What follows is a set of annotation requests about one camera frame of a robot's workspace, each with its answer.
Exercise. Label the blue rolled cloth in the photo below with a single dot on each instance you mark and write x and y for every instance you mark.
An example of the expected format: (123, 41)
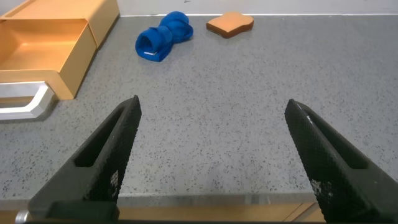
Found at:
(161, 35)

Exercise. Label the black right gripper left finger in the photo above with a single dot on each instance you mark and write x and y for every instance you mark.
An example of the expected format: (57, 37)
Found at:
(102, 168)

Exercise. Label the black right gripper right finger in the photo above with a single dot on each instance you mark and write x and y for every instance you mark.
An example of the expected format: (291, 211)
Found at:
(335, 168)

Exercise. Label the yellow drawer cabinet housing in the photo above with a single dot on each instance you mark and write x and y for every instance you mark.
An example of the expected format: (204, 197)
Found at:
(62, 7)

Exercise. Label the brown toast slice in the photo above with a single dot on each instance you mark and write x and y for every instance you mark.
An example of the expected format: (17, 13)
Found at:
(230, 23)

